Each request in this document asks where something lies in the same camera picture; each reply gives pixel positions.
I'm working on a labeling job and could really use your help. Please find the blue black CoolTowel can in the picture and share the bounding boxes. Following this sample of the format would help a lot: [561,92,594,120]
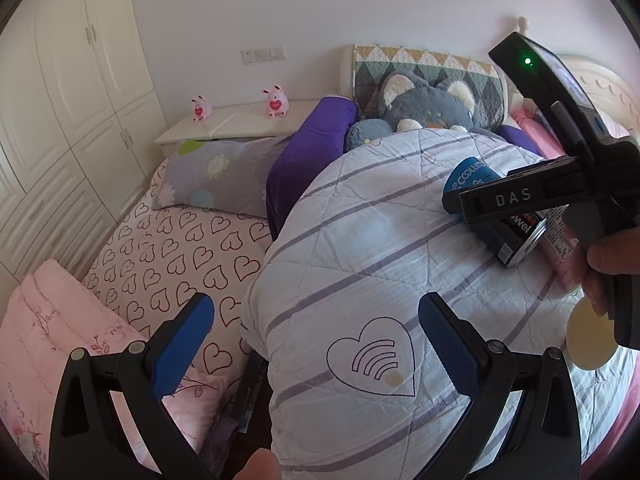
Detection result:
[441,155,549,269]

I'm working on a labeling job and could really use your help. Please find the person's right hand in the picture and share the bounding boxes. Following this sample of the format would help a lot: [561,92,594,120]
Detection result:
[570,228,640,316]

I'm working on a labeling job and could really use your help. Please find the person's left hand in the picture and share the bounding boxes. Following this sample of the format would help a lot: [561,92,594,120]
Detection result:
[233,448,282,480]

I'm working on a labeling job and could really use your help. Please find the pink green labelled can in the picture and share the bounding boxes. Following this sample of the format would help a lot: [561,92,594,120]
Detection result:
[539,206,578,292]

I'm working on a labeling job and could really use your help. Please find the cream wooden headboard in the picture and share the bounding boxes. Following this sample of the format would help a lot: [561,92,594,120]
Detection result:
[514,15,640,137]

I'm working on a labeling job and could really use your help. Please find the folded pink quilt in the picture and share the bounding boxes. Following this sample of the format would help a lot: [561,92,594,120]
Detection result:
[1,259,229,479]

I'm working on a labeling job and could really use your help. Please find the heart pattern bed sheet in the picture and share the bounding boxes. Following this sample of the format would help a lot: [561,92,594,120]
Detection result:
[82,168,271,380]

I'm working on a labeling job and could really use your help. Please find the grey cat plush pillow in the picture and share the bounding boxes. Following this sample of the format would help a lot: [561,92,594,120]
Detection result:
[344,70,485,152]

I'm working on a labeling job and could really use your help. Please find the striped white quilt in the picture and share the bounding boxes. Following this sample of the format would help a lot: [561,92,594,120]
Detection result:
[238,127,640,480]

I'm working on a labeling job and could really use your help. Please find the triangle pattern headboard cushion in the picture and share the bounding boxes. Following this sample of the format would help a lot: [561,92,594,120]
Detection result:
[347,44,508,130]

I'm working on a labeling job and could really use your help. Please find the purple blanket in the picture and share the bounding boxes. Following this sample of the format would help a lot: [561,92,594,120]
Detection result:
[266,96,358,240]

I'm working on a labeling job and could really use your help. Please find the grey floral pillow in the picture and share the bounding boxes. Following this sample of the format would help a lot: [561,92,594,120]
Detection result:
[152,136,292,218]

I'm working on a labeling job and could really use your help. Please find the cream white wardrobe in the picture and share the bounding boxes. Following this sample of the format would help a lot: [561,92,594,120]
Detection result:
[1,0,167,296]

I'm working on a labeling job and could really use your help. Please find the large pink bunny toy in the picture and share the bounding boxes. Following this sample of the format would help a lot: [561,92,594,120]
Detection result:
[262,84,290,118]

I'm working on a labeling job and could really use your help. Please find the white nightstand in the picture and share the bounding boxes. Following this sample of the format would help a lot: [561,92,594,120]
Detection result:
[155,101,318,157]

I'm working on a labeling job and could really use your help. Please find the small pink bunny toy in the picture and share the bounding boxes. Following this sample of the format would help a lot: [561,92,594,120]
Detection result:
[192,96,213,122]

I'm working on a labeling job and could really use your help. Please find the wall switch panel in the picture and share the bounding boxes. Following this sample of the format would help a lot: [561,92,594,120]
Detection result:
[241,47,286,65]

